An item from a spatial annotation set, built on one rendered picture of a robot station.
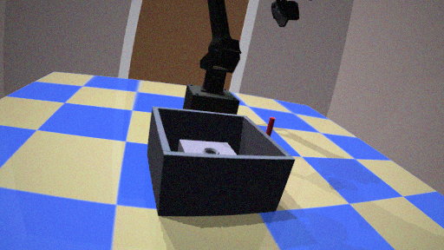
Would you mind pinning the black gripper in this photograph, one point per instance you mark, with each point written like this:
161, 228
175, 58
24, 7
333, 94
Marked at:
283, 11

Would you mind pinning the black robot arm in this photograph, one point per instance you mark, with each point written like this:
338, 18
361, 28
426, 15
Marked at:
223, 51

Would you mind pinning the red peg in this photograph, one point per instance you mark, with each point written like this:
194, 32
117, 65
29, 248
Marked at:
270, 126

